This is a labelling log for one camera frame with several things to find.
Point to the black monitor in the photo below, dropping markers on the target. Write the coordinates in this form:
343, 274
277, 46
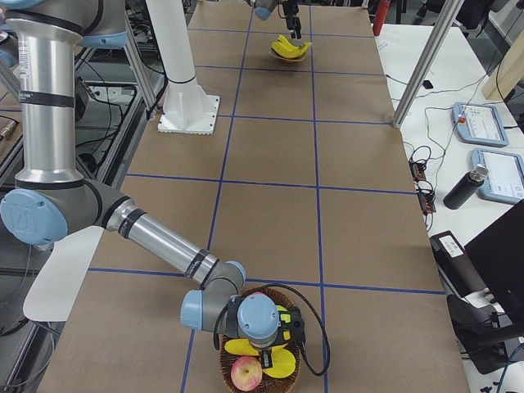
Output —
497, 255

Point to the yellow fruit edge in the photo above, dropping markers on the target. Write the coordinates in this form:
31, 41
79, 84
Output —
240, 347

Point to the yellow banana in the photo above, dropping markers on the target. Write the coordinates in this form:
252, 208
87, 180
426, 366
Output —
282, 38
298, 49

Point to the teach pendant tablet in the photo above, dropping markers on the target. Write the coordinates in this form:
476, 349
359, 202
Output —
504, 182
479, 124

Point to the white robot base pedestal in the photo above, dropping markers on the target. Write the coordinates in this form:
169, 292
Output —
186, 106

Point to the small black device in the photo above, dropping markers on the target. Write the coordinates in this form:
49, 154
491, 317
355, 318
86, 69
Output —
427, 84

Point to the yellow-green banana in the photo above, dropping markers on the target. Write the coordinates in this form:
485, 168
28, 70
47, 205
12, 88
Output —
280, 48

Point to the upper teach pendant tablet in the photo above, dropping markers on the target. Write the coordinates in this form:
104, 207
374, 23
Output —
479, 124

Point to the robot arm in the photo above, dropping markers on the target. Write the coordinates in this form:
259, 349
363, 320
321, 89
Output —
263, 9
52, 199

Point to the black water bottle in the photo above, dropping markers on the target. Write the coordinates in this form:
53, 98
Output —
465, 187

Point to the lower teach pendant tablet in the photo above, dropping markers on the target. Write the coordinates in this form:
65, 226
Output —
504, 182

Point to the wicker fruit basket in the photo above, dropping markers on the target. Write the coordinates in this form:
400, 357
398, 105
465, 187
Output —
262, 368

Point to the aluminium frame post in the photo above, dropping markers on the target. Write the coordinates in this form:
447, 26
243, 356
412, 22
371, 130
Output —
437, 36

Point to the red bottle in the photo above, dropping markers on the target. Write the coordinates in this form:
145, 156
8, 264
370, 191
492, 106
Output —
380, 16

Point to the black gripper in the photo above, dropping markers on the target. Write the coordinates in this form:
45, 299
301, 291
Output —
291, 10
266, 357

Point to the pink red apple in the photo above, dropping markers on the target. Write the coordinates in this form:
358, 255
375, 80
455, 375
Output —
246, 373

